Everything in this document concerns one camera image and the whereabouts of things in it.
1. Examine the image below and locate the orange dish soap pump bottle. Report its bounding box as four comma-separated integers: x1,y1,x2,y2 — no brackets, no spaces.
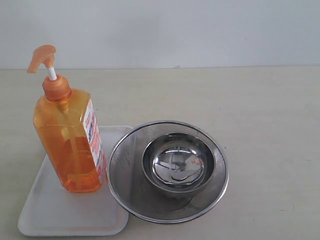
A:
27,44,106,193

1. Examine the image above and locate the small stainless steel bowl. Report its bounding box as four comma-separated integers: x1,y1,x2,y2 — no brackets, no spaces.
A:
141,132,216,199

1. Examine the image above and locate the white rectangular plastic tray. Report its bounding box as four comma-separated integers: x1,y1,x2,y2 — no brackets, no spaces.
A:
17,125,135,238

